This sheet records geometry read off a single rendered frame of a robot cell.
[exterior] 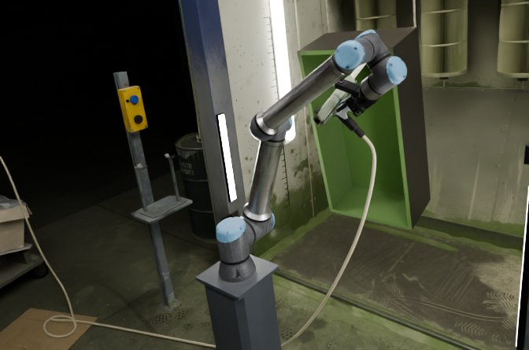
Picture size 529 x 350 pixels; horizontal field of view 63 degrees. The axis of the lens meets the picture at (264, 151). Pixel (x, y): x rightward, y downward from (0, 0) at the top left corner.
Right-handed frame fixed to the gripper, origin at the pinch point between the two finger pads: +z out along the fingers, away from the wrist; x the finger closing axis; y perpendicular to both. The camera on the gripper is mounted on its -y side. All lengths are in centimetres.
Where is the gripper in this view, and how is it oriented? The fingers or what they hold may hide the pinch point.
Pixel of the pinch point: (334, 109)
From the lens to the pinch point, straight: 184.4
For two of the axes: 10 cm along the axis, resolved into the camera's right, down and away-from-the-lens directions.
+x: 5.3, -6.3, 5.7
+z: -4.4, 3.7, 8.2
